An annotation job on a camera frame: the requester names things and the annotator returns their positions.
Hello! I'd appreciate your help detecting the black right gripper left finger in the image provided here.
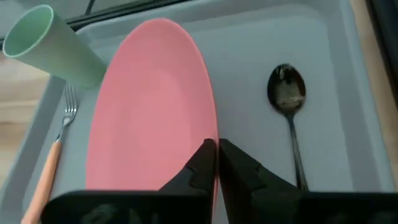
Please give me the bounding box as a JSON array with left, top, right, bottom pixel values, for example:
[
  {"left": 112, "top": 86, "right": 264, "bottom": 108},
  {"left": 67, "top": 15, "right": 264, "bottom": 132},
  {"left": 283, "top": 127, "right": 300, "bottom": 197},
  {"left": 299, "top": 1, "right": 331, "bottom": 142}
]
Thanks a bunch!
[{"left": 40, "top": 138, "right": 218, "bottom": 224}]

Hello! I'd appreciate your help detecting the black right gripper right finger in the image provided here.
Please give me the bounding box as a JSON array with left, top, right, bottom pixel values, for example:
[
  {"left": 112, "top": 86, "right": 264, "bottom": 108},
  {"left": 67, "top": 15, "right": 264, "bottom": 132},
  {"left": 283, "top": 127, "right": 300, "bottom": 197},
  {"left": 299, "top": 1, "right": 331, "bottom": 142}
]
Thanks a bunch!
[{"left": 219, "top": 138, "right": 398, "bottom": 224}]

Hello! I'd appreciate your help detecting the pink round plate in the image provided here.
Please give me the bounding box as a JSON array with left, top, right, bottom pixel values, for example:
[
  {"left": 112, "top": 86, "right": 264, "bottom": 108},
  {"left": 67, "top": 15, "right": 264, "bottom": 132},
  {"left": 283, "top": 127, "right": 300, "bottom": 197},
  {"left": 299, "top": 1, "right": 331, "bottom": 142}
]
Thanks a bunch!
[{"left": 85, "top": 17, "right": 220, "bottom": 203}]

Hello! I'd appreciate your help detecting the black metal spoon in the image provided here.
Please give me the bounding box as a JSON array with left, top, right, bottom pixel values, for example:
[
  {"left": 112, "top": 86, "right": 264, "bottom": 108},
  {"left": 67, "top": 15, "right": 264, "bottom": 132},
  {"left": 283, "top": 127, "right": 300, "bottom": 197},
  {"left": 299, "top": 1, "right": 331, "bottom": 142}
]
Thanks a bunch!
[{"left": 266, "top": 63, "right": 309, "bottom": 191}]

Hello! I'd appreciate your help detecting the fork with orange handle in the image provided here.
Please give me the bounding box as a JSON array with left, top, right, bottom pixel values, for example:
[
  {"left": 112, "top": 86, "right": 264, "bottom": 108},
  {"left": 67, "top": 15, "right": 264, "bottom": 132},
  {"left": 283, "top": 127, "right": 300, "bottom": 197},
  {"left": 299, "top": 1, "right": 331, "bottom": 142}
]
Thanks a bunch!
[{"left": 20, "top": 84, "right": 78, "bottom": 224}]

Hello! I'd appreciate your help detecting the mint green plastic cup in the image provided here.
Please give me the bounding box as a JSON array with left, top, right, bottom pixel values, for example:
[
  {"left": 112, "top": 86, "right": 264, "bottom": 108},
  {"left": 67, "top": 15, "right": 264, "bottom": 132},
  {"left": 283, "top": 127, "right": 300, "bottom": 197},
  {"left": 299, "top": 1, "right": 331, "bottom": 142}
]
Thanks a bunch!
[{"left": 2, "top": 4, "right": 108, "bottom": 90}]

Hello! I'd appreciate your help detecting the grey plastic tray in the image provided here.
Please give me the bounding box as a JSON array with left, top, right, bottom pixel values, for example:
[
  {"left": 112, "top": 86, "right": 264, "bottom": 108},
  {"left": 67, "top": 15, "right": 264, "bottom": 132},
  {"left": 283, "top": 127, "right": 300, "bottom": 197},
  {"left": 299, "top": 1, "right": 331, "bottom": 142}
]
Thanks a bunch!
[{"left": 0, "top": 0, "right": 396, "bottom": 224}]

